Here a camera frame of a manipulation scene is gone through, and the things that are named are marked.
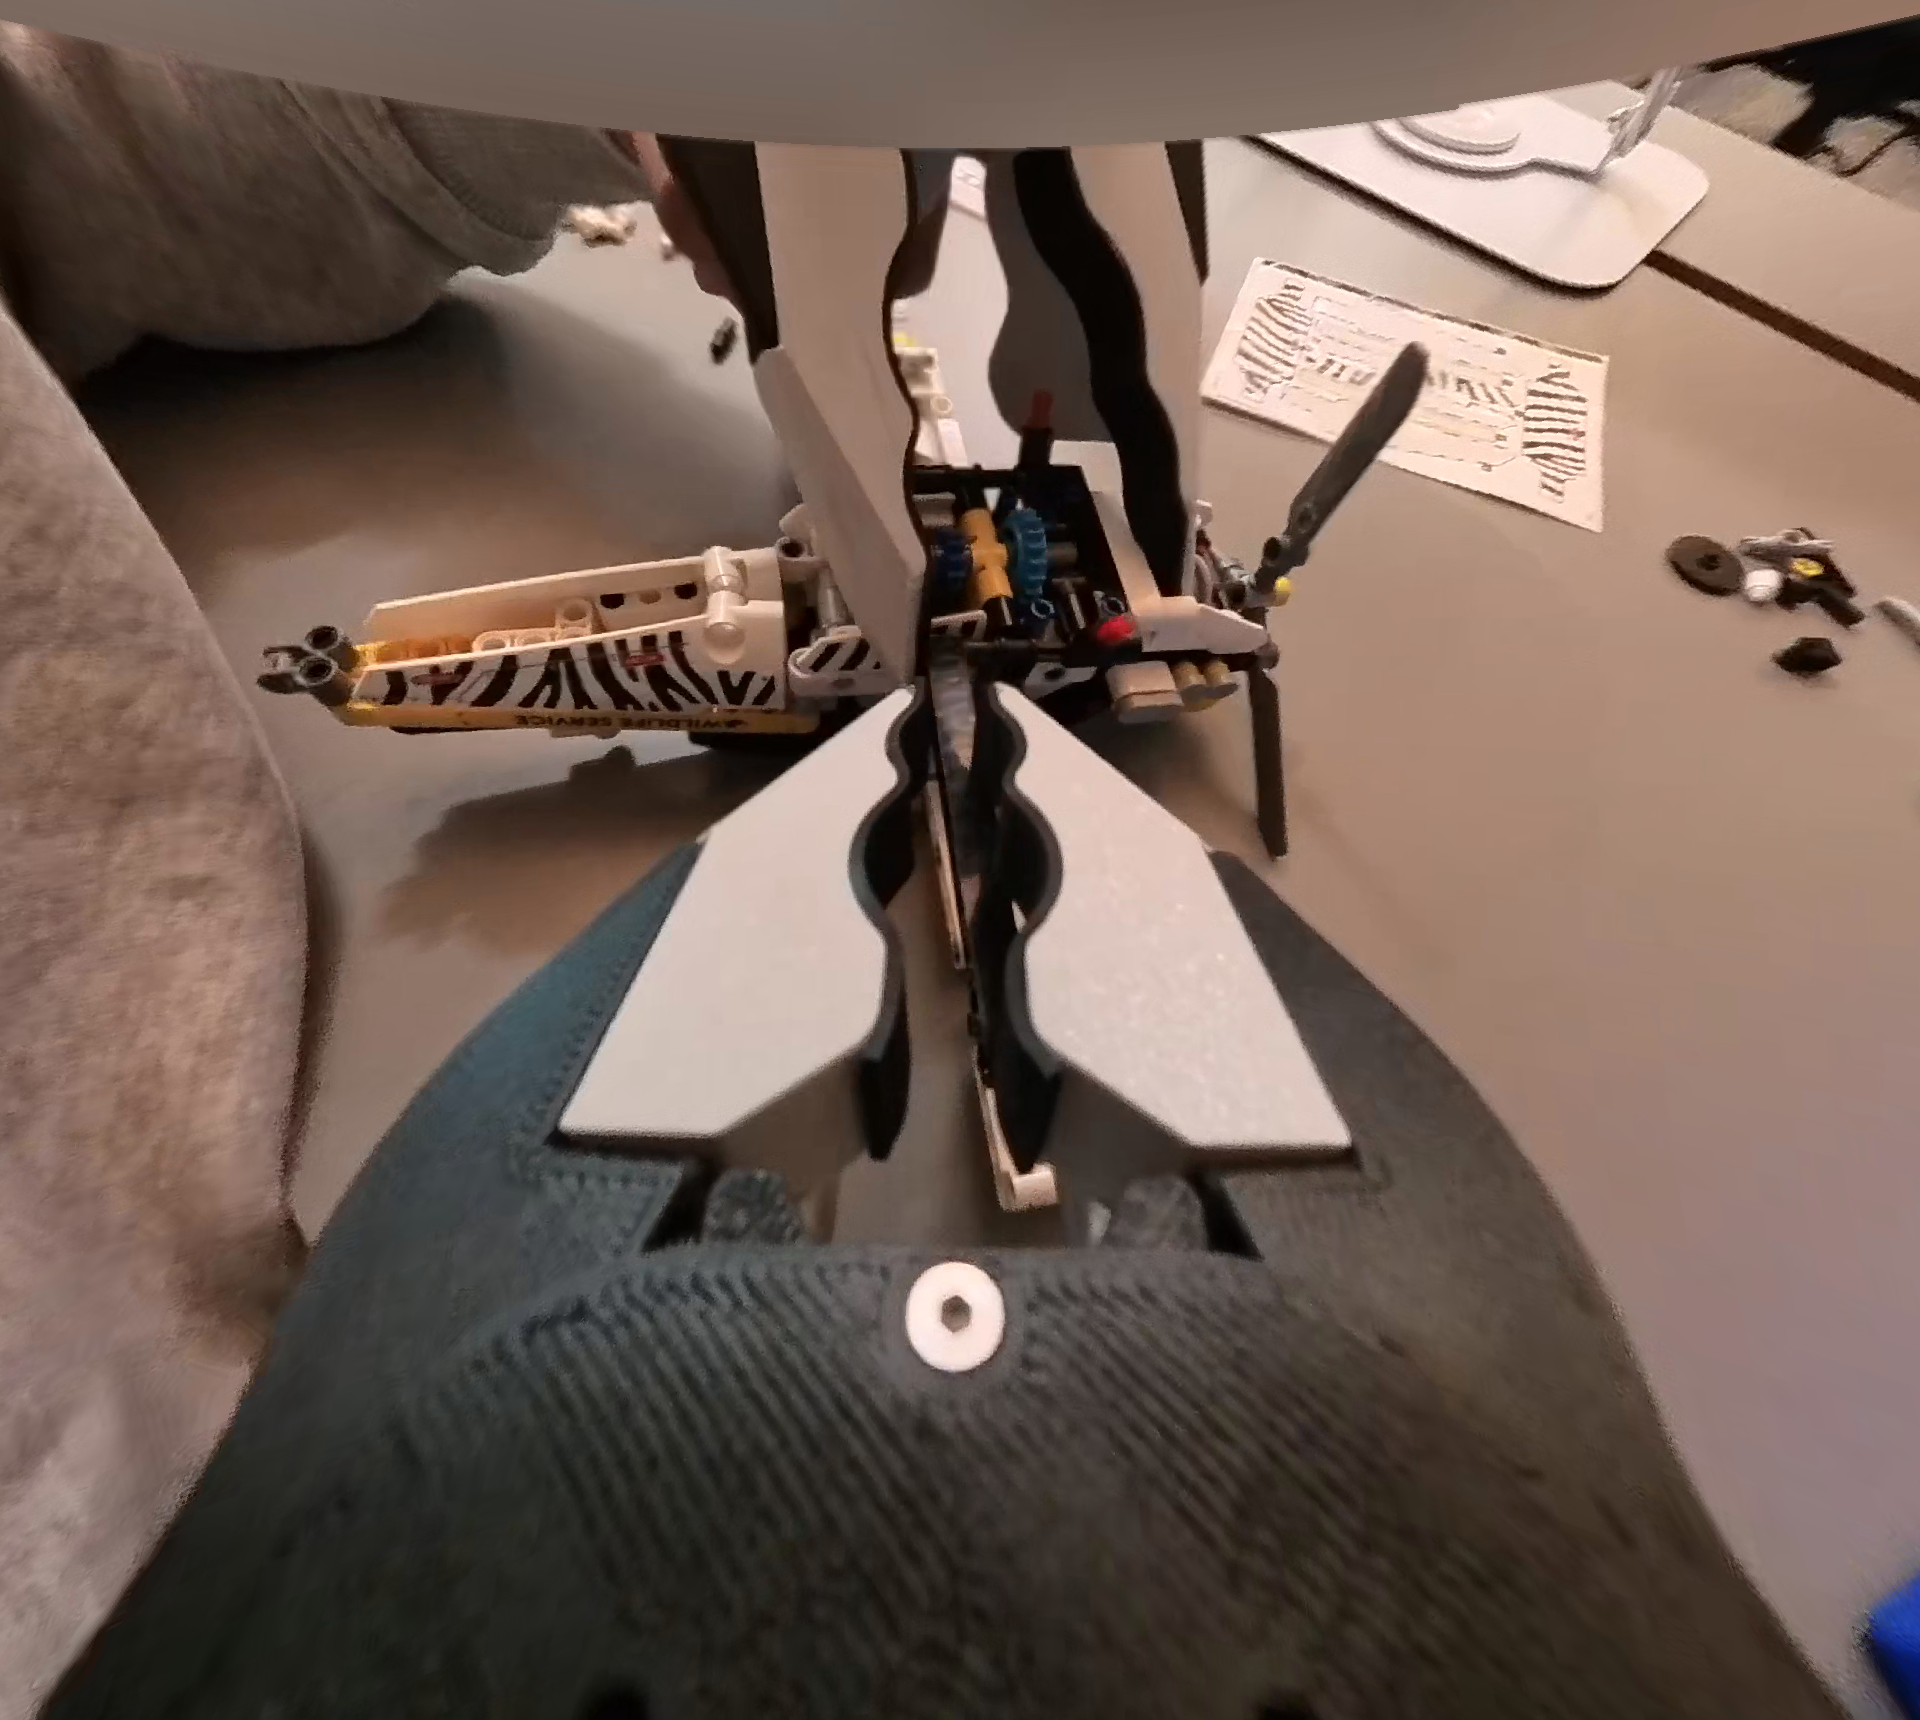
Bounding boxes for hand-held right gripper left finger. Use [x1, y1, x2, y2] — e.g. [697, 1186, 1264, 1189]
[559, 684, 919, 1162]

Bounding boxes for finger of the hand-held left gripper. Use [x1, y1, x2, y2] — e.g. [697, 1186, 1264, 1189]
[990, 142, 1213, 620]
[743, 142, 930, 684]

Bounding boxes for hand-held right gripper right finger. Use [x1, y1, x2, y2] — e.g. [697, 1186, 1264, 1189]
[985, 681, 1359, 1162]

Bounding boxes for black lego beam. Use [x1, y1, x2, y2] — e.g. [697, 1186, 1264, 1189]
[948, 653, 1045, 1069]

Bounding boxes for zebra striped lego plane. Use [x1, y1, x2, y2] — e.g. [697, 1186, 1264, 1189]
[259, 336, 1439, 1215]

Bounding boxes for person's left forearm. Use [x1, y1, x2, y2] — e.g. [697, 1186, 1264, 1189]
[0, 21, 671, 384]

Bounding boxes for black lego piece with pins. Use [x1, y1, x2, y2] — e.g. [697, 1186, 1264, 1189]
[1741, 525, 1872, 627]

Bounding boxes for zebra sticker sheet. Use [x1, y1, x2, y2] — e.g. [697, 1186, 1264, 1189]
[1199, 255, 1612, 536]

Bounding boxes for white monitor stand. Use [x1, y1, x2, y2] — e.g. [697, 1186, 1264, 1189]
[1256, 66, 1714, 291]

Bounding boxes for person's grey sweater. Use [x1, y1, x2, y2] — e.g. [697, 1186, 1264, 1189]
[0, 302, 343, 1720]

